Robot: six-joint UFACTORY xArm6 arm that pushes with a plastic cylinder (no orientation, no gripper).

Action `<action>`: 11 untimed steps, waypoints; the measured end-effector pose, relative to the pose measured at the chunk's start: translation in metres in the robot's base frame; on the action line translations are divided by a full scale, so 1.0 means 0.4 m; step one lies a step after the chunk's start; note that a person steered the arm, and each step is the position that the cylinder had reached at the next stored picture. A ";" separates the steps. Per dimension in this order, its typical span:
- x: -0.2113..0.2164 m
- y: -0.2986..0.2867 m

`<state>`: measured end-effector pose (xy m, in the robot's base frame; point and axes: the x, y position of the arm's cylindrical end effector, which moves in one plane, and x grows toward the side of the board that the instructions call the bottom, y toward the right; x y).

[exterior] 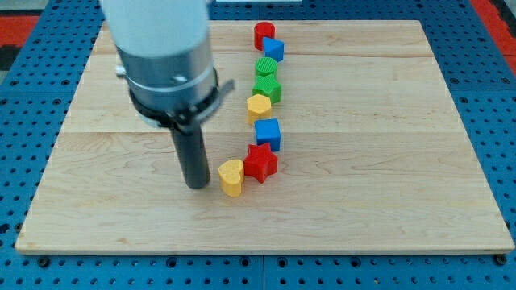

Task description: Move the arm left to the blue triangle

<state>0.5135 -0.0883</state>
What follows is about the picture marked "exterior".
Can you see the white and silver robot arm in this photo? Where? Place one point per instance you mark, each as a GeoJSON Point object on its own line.
{"type": "Point", "coordinates": [164, 47]}

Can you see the blue triangle block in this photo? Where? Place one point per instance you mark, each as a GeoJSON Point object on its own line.
{"type": "Point", "coordinates": [273, 48]}

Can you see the red star block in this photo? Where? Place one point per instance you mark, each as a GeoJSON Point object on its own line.
{"type": "Point", "coordinates": [260, 162]}

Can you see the blue cube block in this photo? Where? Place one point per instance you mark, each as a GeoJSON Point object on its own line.
{"type": "Point", "coordinates": [268, 131]}

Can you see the yellow heart block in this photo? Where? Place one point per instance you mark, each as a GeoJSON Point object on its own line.
{"type": "Point", "coordinates": [231, 177]}

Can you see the yellow hexagon block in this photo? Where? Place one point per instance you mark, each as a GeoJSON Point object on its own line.
{"type": "Point", "coordinates": [258, 107]}

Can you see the green star block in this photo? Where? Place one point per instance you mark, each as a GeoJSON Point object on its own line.
{"type": "Point", "coordinates": [268, 86]}

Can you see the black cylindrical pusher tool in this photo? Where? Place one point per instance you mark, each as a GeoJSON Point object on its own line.
{"type": "Point", "coordinates": [191, 153]}

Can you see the green cylinder block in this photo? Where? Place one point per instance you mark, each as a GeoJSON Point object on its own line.
{"type": "Point", "coordinates": [265, 66]}

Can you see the red cylinder block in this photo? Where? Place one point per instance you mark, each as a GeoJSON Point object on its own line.
{"type": "Point", "coordinates": [263, 30]}

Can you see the wooden board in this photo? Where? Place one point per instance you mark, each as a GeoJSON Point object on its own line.
{"type": "Point", "coordinates": [374, 158]}

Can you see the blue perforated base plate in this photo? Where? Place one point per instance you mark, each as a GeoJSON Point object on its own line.
{"type": "Point", "coordinates": [39, 87]}

